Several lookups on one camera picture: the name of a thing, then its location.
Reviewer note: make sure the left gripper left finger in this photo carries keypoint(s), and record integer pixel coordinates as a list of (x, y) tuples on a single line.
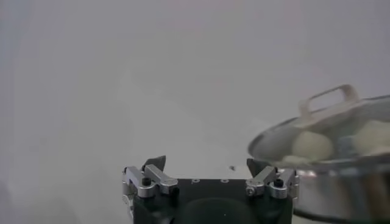
[(152, 181)]

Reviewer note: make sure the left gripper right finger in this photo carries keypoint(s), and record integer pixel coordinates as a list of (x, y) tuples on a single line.
[(265, 181)]

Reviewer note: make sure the white steamed baozi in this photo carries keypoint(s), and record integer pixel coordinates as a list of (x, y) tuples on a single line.
[(312, 146), (373, 137)]

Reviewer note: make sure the glass pot lid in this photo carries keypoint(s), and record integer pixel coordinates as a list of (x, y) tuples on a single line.
[(335, 121)]

